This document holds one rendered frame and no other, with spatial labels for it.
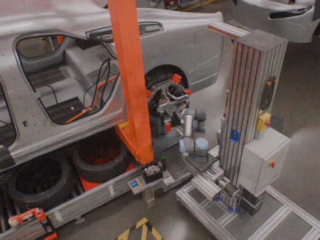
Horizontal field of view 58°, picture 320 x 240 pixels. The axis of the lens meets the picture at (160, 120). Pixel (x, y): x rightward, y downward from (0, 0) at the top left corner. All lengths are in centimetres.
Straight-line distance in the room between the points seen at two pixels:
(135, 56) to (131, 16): 32
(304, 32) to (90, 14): 335
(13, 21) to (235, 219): 277
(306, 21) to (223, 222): 326
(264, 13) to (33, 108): 373
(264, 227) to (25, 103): 256
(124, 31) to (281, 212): 232
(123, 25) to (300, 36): 346
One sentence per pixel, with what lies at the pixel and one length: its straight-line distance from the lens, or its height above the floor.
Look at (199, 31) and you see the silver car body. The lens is 336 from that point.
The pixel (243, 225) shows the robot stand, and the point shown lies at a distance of 315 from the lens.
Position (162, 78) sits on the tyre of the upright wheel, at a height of 115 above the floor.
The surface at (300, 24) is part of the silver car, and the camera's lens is 501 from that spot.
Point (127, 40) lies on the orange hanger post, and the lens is 228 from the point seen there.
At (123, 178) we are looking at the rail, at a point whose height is 36.
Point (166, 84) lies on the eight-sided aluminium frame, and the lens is 324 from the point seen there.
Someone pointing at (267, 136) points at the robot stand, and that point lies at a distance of 250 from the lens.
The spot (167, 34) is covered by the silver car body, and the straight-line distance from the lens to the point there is 313.
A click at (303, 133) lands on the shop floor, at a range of 454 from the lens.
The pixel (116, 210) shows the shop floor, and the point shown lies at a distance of 349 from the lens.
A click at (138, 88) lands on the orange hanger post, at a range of 251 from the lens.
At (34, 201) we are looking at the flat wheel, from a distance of 324.
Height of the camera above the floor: 290
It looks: 40 degrees down
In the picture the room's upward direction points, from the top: 5 degrees counter-clockwise
